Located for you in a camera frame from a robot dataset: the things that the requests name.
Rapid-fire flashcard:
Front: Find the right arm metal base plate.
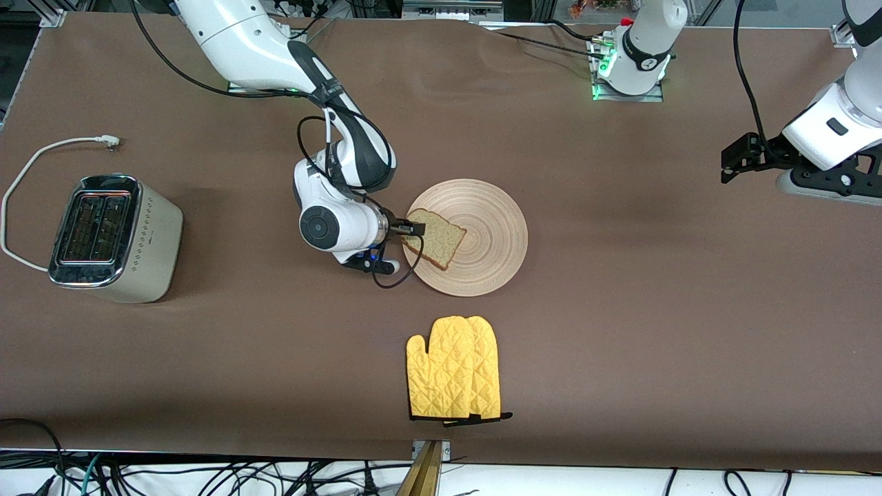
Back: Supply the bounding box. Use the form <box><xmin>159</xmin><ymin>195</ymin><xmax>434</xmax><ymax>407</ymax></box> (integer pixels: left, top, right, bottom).
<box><xmin>227</xmin><ymin>81</ymin><xmax>304</xmax><ymax>94</ymax></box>

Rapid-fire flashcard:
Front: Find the slice of brown bread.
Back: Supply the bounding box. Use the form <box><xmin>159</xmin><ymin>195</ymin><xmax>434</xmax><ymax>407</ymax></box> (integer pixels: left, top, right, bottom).
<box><xmin>402</xmin><ymin>209</ymin><xmax>467</xmax><ymax>271</ymax></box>

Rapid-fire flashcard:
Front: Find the yellow quilted oven mitt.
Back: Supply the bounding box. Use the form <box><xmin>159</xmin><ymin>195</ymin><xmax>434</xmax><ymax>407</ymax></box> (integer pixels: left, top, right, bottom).
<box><xmin>465</xmin><ymin>316</ymin><xmax>514</xmax><ymax>426</ymax></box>
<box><xmin>405</xmin><ymin>316</ymin><xmax>478</xmax><ymax>422</ymax></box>

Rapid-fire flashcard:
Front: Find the teal floor cable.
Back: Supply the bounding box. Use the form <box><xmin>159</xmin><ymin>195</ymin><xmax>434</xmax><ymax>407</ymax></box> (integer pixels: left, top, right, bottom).
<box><xmin>80</xmin><ymin>453</ymin><xmax>104</xmax><ymax>496</ymax></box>

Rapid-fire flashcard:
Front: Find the brown table cover cloth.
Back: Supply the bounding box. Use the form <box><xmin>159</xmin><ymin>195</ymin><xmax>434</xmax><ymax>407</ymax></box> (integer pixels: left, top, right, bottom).
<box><xmin>0</xmin><ymin>10</ymin><xmax>882</xmax><ymax>473</ymax></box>

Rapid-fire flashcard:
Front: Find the black base cable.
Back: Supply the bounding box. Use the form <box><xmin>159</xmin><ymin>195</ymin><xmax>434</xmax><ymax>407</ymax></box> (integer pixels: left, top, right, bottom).
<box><xmin>475</xmin><ymin>19</ymin><xmax>611</xmax><ymax>64</ymax></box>
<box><xmin>272</xmin><ymin>0</ymin><xmax>338</xmax><ymax>52</ymax></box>

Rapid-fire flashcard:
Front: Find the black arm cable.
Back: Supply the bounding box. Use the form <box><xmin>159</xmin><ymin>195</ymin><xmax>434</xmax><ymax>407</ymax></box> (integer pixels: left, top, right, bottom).
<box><xmin>130</xmin><ymin>0</ymin><xmax>425</xmax><ymax>290</ymax></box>
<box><xmin>732</xmin><ymin>0</ymin><xmax>770</xmax><ymax>140</ymax></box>

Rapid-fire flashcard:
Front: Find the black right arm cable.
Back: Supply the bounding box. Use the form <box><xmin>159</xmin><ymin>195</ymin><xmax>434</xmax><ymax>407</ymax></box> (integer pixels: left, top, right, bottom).
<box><xmin>130</xmin><ymin>0</ymin><xmax>425</xmax><ymax>290</ymax></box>

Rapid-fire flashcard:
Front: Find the brass coloured mounting bar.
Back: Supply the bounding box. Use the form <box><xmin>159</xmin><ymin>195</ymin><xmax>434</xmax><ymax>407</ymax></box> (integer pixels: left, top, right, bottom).
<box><xmin>396</xmin><ymin>440</ymin><xmax>452</xmax><ymax>496</ymax></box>

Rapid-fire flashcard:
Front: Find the round wooden plate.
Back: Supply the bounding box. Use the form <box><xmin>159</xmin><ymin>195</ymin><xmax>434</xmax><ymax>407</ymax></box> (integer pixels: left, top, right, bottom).
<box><xmin>402</xmin><ymin>178</ymin><xmax>529</xmax><ymax>298</ymax></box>

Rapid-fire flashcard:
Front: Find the black looped floor cable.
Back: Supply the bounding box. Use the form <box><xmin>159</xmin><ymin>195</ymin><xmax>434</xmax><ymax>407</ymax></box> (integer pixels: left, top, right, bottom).
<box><xmin>0</xmin><ymin>418</ymin><xmax>67</xmax><ymax>496</ymax></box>

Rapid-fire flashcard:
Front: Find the white toaster power cable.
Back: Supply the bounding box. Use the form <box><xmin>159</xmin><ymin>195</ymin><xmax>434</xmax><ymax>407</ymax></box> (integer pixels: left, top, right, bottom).
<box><xmin>0</xmin><ymin>135</ymin><xmax>122</xmax><ymax>273</ymax></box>

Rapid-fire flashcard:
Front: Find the orange background decoration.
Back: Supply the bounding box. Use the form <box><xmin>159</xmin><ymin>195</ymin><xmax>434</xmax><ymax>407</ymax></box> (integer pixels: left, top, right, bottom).
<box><xmin>568</xmin><ymin>0</ymin><xmax>621</xmax><ymax>19</ymax></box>

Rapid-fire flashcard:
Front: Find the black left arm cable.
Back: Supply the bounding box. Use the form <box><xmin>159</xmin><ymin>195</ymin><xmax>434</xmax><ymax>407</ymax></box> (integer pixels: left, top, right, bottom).
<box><xmin>732</xmin><ymin>0</ymin><xmax>770</xmax><ymax>140</ymax></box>

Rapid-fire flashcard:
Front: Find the black left base cable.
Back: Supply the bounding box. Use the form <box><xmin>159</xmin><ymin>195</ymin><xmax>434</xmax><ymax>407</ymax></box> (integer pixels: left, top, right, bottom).
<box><xmin>475</xmin><ymin>19</ymin><xmax>611</xmax><ymax>64</ymax></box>

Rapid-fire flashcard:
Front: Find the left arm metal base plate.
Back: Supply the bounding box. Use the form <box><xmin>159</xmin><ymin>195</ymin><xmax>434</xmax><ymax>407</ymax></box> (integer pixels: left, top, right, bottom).
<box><xmin>591</xmin><ymin>38</ymin><xmax>665</xmax><ymax>103</ymax></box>

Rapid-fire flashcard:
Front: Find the cream and chrome toaster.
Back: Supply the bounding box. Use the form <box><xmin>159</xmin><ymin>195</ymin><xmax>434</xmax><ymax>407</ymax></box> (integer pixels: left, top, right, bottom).
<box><xmin>48</xmin><ymin>174</ymin><xmax>184</xmax><ymax>304</ymax></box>

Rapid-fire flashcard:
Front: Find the aluminium frame rail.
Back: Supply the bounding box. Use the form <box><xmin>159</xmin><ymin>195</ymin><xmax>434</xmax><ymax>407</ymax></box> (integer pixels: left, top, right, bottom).
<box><xmin>402</xmin><ymin>0</ymin><xmax>504</xmax><ymax>21</ymax></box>

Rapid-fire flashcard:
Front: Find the black right base cable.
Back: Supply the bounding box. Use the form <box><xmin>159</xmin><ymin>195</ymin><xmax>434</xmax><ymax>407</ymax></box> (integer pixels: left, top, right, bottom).
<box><xmin>272</xmin><ymin>0</ymin><xmax>338</xmax><ymax>52</ymax></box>

